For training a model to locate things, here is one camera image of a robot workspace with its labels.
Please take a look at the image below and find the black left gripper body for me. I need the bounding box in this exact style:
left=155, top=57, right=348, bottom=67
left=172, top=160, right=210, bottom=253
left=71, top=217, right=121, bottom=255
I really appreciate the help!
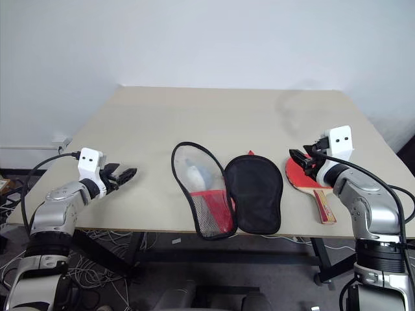
left=99, top=168, right=119, bottom=193

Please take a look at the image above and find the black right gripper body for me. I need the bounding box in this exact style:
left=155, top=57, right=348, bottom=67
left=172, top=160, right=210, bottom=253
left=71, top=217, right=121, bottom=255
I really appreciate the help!
left=303, top=135, right=332, bottom=178

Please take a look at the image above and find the red table tennis paddle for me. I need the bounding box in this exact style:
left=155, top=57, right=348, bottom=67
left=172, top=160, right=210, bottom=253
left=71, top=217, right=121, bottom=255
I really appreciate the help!
left=285, top=156, right=338, bottom=225

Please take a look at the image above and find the black red mesh paddle case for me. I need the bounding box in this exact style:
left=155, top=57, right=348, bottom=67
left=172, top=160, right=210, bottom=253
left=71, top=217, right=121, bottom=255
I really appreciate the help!
left=171, top=141, right=284, bottom=241

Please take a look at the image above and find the black table caster wheel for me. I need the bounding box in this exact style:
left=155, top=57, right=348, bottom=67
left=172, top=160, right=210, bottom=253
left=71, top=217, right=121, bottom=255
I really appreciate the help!
left=313, top=271, right=337, bottom=291

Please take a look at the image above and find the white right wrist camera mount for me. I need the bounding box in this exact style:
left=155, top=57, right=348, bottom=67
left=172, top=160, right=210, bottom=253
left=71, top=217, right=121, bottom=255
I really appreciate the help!
left=315, top=125, right=356, bottom=184

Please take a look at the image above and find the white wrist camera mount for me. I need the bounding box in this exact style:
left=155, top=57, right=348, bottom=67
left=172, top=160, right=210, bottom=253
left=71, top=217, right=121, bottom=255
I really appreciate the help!
left=77, top=147, right=108, bottom=198
left=315, top=125, right=356, bottom=184

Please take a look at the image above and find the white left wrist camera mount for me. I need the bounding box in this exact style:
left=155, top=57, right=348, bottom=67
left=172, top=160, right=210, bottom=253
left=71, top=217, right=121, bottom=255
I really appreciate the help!
left=77, top=147, right=108, bottom=198

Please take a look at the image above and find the white wall power socket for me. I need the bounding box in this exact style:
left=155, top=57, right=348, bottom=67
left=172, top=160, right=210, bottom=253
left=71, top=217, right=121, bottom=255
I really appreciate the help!
left=51, top=135, right=73, bottom=154

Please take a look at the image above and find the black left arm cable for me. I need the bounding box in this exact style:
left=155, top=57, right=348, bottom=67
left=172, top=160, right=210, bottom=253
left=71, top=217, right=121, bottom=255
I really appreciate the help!
left=20, top=151, right=82, bottom=229

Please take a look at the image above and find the dark panel beside wall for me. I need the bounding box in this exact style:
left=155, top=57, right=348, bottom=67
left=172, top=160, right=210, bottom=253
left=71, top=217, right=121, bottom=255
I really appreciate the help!
left=396, top=132, right=415, bottom=157

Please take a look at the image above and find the black metal table frame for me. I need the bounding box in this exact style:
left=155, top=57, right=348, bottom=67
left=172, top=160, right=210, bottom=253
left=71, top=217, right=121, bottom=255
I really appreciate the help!
left=71, top=228, right=338, bottom=286

